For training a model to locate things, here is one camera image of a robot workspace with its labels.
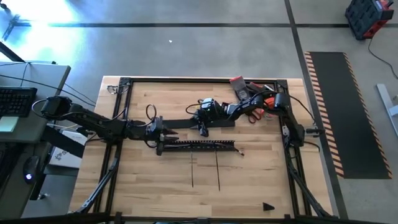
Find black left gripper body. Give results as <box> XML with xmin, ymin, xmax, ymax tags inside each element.
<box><xmin>127</xmin><ymin>115</ymin><xmax>165</xmax><ymax>156</ymax></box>

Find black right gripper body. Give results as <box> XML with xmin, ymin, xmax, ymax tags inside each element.
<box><xmin>195</xmin><ymin>98</ymin><xmax>225</xmax><ymax>124</ymax></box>

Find black slotted cable duct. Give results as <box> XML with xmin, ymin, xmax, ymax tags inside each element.
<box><xmin>156</xmin><ymin>139</ymin><xmax>236</xmax><ymax>156</ymax></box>

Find grey black work glove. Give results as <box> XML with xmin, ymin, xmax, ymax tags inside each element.
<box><xmin>248</xmin><ymin>81</ymin><xmax>265</xmax><ymax>94</ymax></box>
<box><xmin>229</xmin><ymin>75</ymin><xmax>259</xmax><ymax>105</ymax></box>

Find clear safety glasses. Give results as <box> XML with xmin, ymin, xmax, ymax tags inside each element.
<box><xmin>106</xmin><ymin>83</ymin><xmax>129</xmax><ymax>95</ymax></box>

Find black tape roll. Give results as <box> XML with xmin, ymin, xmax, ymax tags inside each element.
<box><xmin>260</xmin><ymin>83</ymin><xmax>275</xmax><ymax>95</ymax></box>

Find orange tape dispenser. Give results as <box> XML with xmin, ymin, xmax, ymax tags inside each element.
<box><xmin>263</xmin><ymin>96</ymin><xmax>277</xmax><ymax>110</ymax></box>

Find black flat bar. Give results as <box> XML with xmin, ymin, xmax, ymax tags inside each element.
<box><xmin>41</xmin><ymin>124</ymin><xmax>86</xmax><ymax>159</ymax></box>

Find white printed box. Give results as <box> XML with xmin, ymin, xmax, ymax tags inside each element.
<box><xmin>48</xmin><ymin>129</ymin><xmax>87</xmax><ymax>169</ymax></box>

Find grey desk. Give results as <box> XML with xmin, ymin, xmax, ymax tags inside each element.
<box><xmin>0</xmin><ymin>60</ymin><xmax>72</xmax><ymax>219</ymax></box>

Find black computer mouse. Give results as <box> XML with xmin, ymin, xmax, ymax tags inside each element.
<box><xmin>22</xmin><ymin>154</ymin><xmax>42</xmax><ymax>185</ymax></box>

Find black computer keyboard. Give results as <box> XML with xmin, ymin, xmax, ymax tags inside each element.
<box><xmin>0</xmin><ymin>86</ymin><xmax>39</xmax><ymax>118</ymax></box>

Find pale green note pad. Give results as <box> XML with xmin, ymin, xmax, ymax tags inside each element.
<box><xmin>0</xmin><ymin>115</ymin><xmax>21</xmax><ymax>133</ymax></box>

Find black hazard striped floor mat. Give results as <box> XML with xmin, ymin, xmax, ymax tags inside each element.
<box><xmin>303</xmin><ymin>50</ymin><xmax>394</xmax><ymax>180</ymax></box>

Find white metal beam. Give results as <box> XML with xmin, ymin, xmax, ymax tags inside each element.
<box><xmin>376</xmin><ymin>83</ymin><xmax>398</xmax><ymax>138</ymax></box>

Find black red tool case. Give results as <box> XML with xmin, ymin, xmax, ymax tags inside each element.
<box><xmin>344</xmin><ymin>0</ymin><xmax>396</xmax><ymax>41</ymax></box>

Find black aluminium table frame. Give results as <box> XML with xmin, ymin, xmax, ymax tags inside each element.
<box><xmin>67</xmin><ymin>76</ymin><xmax>335</xmax><ymax>224</ymax></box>

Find red handled scissors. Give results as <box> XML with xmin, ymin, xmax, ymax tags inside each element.
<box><xmin>248</xmin><ymin>107</ymin><xmax>266</xmax><ymax>124</ymax></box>

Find black desk cable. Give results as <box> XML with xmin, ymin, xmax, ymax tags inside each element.
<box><xmin>0</xmin><ymin>73</ymin><xmax>98</xmax><ymax>107</ymax></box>

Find black floor cable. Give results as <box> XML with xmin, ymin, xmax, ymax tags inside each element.
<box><xmin>368</xmin><ymin>36</ymin><xmax>398</xmax><ymax>80</ymax></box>

